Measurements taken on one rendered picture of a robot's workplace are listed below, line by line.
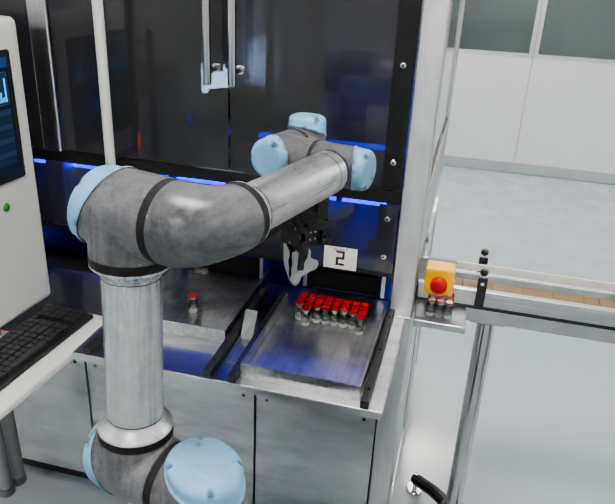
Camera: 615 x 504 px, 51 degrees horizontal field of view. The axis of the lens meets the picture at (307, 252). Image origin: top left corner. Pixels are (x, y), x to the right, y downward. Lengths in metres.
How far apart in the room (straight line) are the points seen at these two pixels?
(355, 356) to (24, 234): 0.92
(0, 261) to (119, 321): 0.88
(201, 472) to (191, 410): 1.05
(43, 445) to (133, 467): 1.40
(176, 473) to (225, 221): 0.39
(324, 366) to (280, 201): 0.62
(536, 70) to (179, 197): 5.46
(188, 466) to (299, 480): 1.09
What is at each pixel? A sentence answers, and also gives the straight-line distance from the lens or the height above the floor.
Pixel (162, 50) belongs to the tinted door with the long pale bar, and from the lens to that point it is 1.67.
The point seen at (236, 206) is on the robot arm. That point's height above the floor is 1.41.
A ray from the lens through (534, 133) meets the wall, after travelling 6.24.
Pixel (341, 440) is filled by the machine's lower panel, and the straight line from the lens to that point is 1.94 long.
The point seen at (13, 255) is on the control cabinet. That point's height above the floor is 0.98.
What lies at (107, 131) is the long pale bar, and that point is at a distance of 1.68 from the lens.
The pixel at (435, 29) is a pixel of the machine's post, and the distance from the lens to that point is 1.48.
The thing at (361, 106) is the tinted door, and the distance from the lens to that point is 1.53.
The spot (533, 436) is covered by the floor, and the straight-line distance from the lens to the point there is 2.86.
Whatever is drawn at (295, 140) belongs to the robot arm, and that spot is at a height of 1.41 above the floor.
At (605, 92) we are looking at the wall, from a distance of 6.24.
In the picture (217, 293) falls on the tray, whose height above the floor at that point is 0.88.
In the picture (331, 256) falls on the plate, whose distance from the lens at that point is 1.64.
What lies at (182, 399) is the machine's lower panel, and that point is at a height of 0.48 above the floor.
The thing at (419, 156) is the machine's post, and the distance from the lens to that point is 1.53.
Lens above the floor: 1.70
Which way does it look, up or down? 24 degrees down
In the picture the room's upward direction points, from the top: 3 degrees clockwise
